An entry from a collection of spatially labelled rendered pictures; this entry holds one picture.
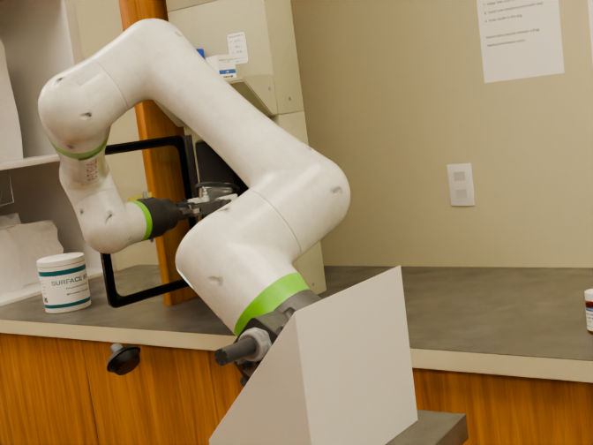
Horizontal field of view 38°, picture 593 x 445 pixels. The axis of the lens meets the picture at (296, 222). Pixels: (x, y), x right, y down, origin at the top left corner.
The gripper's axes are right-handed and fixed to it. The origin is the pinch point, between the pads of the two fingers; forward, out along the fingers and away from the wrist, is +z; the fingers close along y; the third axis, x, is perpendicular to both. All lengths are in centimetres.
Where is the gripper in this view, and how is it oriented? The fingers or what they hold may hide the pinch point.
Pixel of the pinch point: (215, 201)
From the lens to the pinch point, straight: 215.6
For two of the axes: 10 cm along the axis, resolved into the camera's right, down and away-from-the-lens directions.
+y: -7.9, 0.2, 6.1
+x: 1.3, 9.8, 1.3
